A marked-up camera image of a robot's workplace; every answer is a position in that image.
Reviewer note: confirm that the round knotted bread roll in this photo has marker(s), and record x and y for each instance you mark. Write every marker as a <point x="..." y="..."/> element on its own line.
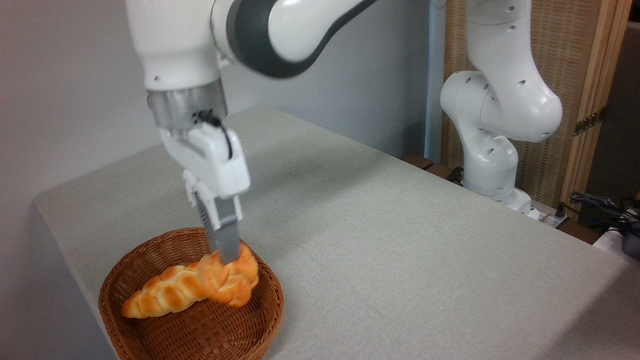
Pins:
<point x="235" y="285"/>

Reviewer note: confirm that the silver cylindrical wrist flange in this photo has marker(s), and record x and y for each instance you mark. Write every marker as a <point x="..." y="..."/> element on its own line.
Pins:
<point x="172" y="107"/>

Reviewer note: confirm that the long braided bread loaf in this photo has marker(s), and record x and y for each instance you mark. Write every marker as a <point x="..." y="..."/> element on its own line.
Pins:
<point x="160" y="297"/>

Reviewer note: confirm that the metal screen hinge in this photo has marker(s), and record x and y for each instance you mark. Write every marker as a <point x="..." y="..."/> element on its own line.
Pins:
<point x="589" y="121"/>

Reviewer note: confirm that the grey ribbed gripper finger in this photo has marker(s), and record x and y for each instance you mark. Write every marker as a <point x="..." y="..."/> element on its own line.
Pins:
<point x="227" y="240"/>
<point x="201" y="212"/>

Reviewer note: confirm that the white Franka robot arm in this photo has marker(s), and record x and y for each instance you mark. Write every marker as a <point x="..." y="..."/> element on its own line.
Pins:
<point x="170" y="40"/>

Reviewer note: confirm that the brown woven wicker basket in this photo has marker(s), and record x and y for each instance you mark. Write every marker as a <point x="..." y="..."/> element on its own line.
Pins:
<point x="200" y="335"/>

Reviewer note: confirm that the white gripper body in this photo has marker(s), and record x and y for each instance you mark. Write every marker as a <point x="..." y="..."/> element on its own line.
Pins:
<point x="215" y="165"/>

